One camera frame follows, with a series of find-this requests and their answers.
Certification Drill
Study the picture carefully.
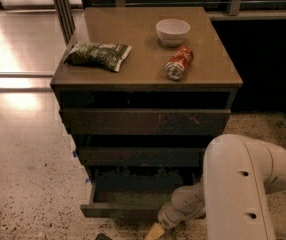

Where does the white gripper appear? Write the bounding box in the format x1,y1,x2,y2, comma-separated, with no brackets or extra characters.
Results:
144,182,206,240

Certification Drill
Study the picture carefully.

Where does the red soda can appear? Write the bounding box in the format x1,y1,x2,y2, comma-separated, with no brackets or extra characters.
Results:
165,46,194,81

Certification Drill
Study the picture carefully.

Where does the green chip bag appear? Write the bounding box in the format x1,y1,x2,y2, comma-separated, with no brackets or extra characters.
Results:
64,41,132,72

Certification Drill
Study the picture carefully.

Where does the dark object bottom edge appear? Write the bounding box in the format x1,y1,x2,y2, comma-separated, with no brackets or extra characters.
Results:
95,233,112,240

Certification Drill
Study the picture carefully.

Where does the brown drawer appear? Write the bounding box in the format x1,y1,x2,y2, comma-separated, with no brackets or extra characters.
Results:
77,146,205,167
80,169,197,220
60,108,231,136

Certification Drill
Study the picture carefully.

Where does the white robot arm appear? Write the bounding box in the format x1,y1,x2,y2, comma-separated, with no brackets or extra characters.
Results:
144,134,286,240

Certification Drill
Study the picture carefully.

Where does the white ceramic bowl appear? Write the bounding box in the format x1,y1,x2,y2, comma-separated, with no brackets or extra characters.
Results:
156,19,190,47

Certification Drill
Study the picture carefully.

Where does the blue tape piece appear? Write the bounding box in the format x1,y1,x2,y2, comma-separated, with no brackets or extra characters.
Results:
72,150,78,158

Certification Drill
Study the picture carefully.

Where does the brown wooden drawer cabinet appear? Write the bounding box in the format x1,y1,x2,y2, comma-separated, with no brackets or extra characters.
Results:
50,6,244,195

